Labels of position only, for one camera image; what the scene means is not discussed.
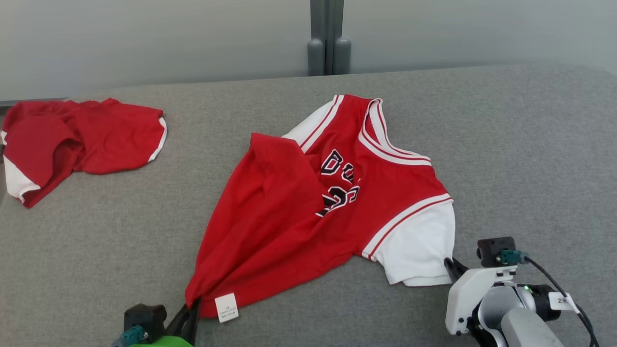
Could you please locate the teal left camera connector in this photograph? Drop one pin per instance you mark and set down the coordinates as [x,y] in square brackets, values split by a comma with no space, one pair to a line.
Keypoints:
[130,336]

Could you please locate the red white basketball jersey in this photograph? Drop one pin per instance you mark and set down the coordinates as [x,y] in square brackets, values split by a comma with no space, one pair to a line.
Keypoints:
[289,226]

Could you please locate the teal right camera connector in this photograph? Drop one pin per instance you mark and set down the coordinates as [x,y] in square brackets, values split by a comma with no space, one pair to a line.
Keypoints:
[512,257]

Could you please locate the teal camera connector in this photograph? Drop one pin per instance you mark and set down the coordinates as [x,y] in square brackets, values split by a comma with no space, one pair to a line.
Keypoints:
[130,336]
[512,257]

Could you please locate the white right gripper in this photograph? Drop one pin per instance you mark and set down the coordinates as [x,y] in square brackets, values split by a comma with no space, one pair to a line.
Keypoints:
[465,294]

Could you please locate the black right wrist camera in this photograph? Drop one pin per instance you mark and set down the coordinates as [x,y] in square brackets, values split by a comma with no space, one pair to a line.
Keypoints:
[492,249]

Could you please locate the grey partition post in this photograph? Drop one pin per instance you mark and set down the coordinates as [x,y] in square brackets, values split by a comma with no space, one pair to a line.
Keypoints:
[328,33]

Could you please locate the red shorts white trim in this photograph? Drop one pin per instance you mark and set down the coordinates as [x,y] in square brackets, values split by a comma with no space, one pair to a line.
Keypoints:
[96,140]

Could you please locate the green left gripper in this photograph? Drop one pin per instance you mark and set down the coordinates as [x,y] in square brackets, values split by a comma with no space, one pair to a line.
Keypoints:
[164,342]

